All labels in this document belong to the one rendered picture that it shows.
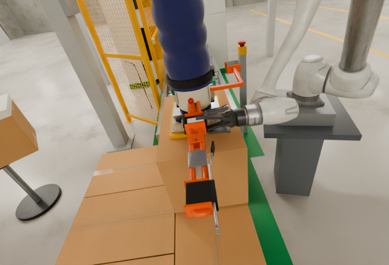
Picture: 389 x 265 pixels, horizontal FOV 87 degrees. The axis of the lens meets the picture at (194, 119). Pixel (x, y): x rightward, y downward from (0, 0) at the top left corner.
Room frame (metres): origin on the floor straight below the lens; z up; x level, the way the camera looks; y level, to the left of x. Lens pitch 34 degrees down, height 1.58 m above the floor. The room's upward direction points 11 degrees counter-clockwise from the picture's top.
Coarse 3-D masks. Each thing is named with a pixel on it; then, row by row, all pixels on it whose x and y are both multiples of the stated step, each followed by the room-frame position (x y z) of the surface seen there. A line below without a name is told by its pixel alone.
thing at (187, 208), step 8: (184, 184) 0.39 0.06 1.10; (192, 184) 0.38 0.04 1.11; (200, 184) 0.37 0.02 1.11; (208, 184) 0.37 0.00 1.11; (192, 192) 0.35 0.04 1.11; (200, 192) 0.35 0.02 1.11; (208, 192) 0.34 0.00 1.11; (192, 200) 0.33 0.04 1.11; (200, 200) 0.32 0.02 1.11; (208, 200) 0.32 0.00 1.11; (184, 208) 0.31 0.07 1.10; (192, 208) 0.31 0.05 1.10; (200, 208) 0.31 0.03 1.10; (192, 216) 0.31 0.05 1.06
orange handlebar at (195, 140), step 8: (240, 80) 0.99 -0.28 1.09; (216, 88) 0.97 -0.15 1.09; (224, 88) 0.97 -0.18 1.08; (192, 128) 0.66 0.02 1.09; (200, 128) 0.64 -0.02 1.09; (192, 136) 0.60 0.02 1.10; (200, 136) 0.59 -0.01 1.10; (192, 144) 0.56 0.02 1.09; (200, 144) 0.56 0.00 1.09; (192, 168) 0.45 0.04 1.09; (192, 176) 0.42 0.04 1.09; (208, 176) 0.41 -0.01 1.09; (208, 208) 0.31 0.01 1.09; (200, 216) 0.29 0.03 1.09
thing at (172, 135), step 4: (172, 104) 1.10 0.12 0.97; (176, 104) 1.08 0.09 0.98; (172, 108) 1.05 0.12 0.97; (172, 112) 1.00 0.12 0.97; (172, 116) 0.96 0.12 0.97; (172, 120) 0.92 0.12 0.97; (176, 120) 0.88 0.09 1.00; (180, 120) 0.88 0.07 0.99; (172, 124) 0.88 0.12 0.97; (172, 128) 0.84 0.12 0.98; (172, 132) 0.81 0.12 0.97; (176, 132) 0.81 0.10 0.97; (180, 132) 0.80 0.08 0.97; (184, 132) 0.80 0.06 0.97; (172, 136) 0.79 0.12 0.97; (176, 136) 0.79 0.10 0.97; (180, 136) 0.79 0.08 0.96; (184, 136) 0.78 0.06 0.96
